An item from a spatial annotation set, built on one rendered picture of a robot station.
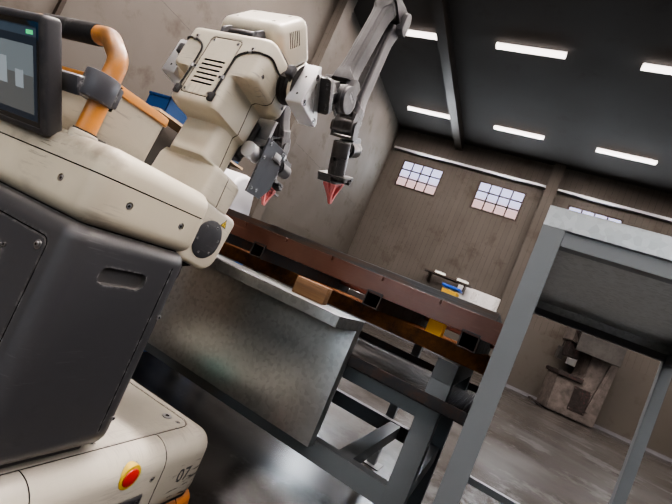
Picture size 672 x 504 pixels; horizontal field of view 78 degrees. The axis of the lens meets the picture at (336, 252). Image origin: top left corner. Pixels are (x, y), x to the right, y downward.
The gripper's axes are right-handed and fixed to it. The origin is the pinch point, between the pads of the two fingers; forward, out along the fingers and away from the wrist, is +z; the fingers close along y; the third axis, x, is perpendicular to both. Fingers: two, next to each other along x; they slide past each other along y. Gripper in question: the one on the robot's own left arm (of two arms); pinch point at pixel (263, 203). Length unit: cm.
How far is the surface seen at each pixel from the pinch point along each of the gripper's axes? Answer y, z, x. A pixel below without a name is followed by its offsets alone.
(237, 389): -20, 67, 19
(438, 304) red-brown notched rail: -76, 30, 15
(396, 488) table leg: -71, 81, 9
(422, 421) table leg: -75, 63, 10
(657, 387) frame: -151, 40, -77
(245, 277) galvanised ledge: -25, 34, 35
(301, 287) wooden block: -39, 33, 27
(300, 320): -37, 42, 19
